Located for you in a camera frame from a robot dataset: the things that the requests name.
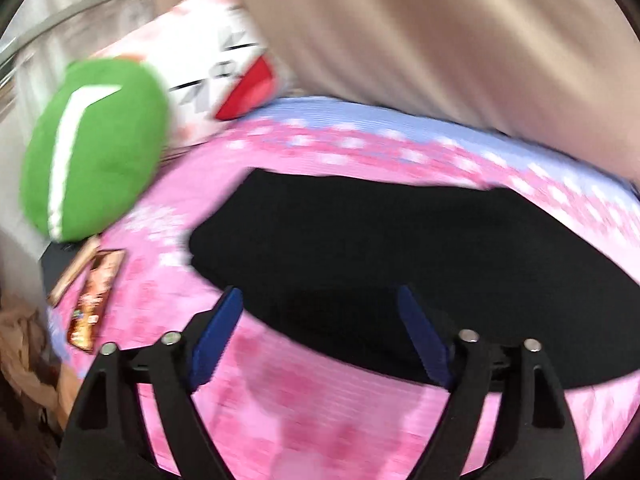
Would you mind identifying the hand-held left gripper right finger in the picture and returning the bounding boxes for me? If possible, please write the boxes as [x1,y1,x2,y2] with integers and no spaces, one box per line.
[396,285,587,480]

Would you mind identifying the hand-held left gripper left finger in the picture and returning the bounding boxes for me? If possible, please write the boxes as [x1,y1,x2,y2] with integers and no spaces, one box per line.
[59,285,244,480]

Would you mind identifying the black pants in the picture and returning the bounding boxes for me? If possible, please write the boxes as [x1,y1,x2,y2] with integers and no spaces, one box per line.
[188,167,640,392]

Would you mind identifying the pink floral bed sheet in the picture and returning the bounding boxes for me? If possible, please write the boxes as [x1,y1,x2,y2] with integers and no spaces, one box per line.
[46,96,640,480]

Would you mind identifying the orange printed packet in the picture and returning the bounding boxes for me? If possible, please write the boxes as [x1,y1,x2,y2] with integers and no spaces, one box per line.
[48,237,126,352]

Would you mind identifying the brown crumpled cloth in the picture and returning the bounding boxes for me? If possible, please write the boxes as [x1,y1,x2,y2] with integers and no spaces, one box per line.
[0,292,81,428]

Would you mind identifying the green round plush pillow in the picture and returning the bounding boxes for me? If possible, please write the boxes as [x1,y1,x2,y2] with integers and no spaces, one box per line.
[19,57,173,245]

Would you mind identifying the white pink printed pillow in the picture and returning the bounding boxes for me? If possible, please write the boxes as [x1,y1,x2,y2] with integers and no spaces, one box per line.
[87,0,296,147]

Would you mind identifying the beige curtain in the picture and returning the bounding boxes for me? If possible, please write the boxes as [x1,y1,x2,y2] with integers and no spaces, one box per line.
[150,0,640,183]

